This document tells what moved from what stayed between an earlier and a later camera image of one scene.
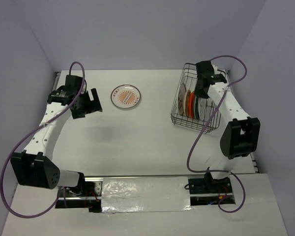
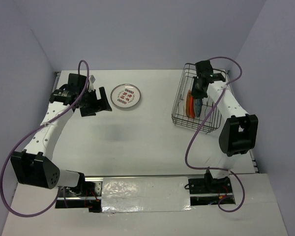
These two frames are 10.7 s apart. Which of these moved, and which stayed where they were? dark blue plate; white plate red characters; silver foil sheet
Moved: white plate red characters
Stayed: dark blue plate; silver foil sheet
